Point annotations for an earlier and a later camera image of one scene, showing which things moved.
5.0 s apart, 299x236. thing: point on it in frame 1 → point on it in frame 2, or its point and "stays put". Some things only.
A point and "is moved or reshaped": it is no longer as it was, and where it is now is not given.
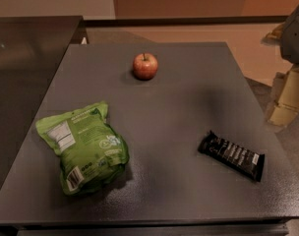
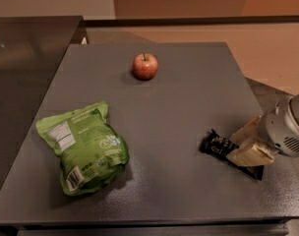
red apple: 146,66 stays put
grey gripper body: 295,36 → 276,128
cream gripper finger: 275,37 → 249,132
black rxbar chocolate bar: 247,161 is moved or reshaped
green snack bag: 90,152 stays put
